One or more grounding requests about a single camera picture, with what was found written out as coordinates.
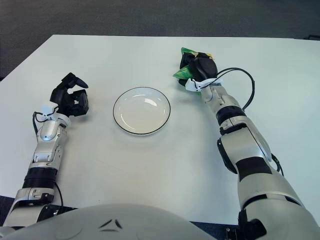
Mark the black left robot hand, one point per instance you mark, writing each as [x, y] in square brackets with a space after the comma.
[67, 105]

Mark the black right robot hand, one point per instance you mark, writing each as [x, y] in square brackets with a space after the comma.
[205, 67]

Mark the green chips snack bag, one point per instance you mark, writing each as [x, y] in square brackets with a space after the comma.
[183, 72]

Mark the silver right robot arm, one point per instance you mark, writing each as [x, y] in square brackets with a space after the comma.
[250, 147]

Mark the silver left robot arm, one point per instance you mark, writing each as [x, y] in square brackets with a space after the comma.
[48, 130]

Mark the white plate with black rim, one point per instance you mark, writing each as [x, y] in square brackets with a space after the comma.
[140, 115]

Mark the grey robot torso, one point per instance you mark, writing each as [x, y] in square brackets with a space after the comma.
[112, 225]

